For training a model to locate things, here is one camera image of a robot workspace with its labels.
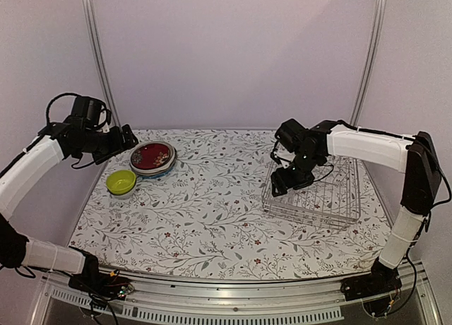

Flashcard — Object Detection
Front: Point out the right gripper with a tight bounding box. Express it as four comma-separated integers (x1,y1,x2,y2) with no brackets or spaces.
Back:
271,150,321,196

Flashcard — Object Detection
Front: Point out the pale green flower plate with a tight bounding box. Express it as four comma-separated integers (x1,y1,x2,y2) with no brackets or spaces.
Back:
131,164,177,179

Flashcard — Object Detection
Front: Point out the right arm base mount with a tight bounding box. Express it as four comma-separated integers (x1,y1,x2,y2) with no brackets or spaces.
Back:
340,259,402,317

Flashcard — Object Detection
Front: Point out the dark red patterned plate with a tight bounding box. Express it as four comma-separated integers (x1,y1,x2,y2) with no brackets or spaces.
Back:
130,143,175,172

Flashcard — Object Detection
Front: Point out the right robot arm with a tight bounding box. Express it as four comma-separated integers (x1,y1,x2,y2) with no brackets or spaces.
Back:
270,119,446,294

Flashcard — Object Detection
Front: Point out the blue polka dot plate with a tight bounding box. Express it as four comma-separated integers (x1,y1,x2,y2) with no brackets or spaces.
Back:
136,164,176,180

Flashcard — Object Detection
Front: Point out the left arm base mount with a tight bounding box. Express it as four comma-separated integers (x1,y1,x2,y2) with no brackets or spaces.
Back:
69,247,134,300

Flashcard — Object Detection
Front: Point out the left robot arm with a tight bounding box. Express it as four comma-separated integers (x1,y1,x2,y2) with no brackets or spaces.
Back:
1,123,138,293

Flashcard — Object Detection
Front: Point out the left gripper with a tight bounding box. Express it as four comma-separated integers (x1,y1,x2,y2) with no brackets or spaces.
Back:
76,123,139,164

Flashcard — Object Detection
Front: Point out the white cream plate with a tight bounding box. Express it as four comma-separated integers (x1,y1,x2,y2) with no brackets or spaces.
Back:
129,141,177,177

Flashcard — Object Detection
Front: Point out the lime green bowl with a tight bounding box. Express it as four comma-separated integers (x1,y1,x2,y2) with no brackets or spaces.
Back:
105,170,136,196

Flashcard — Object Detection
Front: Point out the wire dish rack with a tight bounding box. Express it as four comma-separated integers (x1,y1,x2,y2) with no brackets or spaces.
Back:
261,125,362,231

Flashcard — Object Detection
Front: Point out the floral tablecloth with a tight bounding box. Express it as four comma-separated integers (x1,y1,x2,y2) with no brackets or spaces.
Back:
71,130,391,280

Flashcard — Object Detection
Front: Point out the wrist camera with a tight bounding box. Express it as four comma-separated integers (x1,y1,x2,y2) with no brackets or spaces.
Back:
71,96,105,123
275,118,308,153

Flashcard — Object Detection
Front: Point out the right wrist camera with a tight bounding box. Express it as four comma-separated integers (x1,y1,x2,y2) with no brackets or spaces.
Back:
275,118,308,153

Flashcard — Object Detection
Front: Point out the front aluminium rail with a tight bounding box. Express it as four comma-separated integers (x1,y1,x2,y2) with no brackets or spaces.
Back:
30,261,446,324

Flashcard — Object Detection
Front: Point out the white small bowl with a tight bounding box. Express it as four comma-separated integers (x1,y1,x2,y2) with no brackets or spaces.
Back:
110,187,136,200

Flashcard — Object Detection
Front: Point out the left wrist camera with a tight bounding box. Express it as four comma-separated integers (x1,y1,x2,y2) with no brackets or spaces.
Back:
71,96,105,123

